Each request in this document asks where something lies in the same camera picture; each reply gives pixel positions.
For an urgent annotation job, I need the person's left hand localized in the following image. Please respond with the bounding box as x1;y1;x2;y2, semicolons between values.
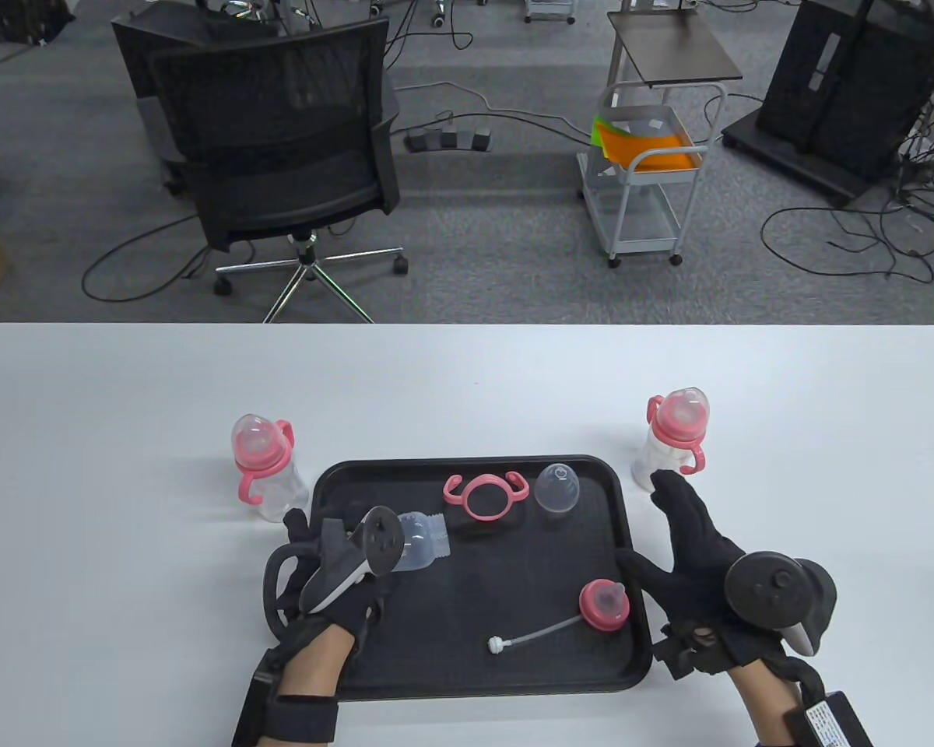
269;508;396;662

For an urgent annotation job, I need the person's right hand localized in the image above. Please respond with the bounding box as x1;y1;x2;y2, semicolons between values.
615;469;826;686

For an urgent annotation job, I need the clear baby bottle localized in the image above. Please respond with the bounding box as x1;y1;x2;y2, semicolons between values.
231;414;310;524
632;387;711;493
393;511;452;573

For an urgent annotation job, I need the person's left forearm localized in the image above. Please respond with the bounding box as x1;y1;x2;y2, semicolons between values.
276;626;355;697

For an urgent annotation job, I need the person's right forearm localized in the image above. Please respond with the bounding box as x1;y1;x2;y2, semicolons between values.
728;665;799;747

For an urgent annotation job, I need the black grey hand controller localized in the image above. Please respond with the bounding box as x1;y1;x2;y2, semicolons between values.
263;506;406;633
724;551;837;654

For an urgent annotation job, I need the black wrist brace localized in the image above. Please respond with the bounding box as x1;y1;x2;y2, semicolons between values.
232;650;339;747

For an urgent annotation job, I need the black plastic tray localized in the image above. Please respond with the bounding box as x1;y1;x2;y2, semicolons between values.
300;455;653;699

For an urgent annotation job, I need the black wrist box white label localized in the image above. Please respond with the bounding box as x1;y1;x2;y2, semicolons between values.
786;691;876;747

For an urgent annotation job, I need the white rolling cart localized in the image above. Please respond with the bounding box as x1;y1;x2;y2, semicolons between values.
576;82;729;269

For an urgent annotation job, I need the black mesh office chair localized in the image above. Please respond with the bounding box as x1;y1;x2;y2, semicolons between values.
146;17;409;324

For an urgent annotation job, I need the orange folder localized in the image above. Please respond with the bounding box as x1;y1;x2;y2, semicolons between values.
598;124;703;174

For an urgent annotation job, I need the black base platform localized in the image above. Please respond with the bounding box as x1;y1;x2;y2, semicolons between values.
720;107;915;209

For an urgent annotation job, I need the black cabinet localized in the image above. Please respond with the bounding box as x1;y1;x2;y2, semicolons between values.
757;0;934;178

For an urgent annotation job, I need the brown top side table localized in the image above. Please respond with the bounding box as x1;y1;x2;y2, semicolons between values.
606;8;745;110

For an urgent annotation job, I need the small white cart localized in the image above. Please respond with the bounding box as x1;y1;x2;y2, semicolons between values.
523;0;577;26

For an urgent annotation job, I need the black bag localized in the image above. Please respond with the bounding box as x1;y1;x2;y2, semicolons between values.
0;0;76;49

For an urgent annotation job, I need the black floor cable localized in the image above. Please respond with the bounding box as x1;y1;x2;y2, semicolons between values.
82;212;219;304
761;204;934;285

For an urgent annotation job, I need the bundle of black cables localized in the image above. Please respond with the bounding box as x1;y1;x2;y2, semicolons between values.
887;78;934;258

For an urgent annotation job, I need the grey floor cable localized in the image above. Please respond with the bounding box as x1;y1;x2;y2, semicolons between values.
393;82;592;149

